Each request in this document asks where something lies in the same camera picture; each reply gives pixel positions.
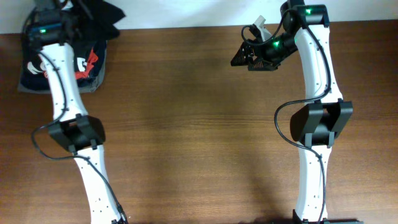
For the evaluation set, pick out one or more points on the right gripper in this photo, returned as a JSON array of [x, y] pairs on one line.
[[267, 63]]

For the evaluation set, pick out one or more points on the black t-shirt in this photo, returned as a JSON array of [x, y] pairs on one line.
[[96, 19]]

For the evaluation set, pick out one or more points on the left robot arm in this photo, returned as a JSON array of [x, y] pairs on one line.
[[72, 128]]

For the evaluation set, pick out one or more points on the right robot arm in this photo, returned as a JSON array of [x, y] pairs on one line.
[[315, 127]]

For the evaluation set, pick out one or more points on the red folded shirt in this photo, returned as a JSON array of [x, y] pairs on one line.
[[87, 67]]

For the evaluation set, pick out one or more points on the navy folded shirt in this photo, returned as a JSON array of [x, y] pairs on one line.
[[99, 56]]

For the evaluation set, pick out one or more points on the black Nike folded shirt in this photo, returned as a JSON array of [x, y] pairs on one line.
[[32, 64]]

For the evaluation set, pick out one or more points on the grey folded shirt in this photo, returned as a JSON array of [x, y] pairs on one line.
[[96, 84]]

